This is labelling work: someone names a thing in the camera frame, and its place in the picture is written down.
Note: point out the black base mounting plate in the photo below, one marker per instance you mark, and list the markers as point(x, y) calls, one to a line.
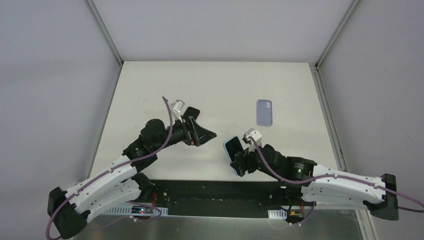
point(229, 199)

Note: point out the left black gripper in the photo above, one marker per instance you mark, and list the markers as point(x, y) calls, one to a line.
point(192, 131)

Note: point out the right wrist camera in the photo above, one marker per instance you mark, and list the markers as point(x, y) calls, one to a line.
point(252, 133)

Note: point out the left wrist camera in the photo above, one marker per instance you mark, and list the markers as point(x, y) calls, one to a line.
point(177, 107)

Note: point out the black phone light blue case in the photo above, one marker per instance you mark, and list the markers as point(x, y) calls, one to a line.
point(232, 146)

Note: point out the right controller board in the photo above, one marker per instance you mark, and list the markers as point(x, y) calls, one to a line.
point(295, 215)

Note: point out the white cable duct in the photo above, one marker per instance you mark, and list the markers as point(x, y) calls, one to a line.
point(277, 214)
point(125, 210)

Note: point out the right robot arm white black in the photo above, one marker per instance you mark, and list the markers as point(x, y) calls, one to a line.
point(314, 182)

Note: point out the left controller board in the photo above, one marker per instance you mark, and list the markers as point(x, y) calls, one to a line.
point(142, 210)

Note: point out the right white cable duct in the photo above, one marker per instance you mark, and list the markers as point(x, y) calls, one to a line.
point(277, 214)

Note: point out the lavender phone case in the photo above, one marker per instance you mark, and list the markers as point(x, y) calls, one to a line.
point(264, 113)

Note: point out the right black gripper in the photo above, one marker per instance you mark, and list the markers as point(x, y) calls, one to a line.
point(248, 160)

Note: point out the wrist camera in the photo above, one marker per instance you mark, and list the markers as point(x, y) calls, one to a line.
point(177, 107)
point(252, 133)

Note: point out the right aluminium frame rail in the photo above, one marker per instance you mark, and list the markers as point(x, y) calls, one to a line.
point(328, 118)

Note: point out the black phone purple frame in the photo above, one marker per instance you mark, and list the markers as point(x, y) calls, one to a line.
point(191, 112)

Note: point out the controller board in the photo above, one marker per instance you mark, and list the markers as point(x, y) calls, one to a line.
point(295, 215)
point(142, 210)

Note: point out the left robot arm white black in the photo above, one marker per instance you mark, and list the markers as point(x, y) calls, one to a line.
point(72, 209)

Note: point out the left white cable duct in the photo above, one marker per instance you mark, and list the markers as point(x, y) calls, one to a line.
point(125, 210)

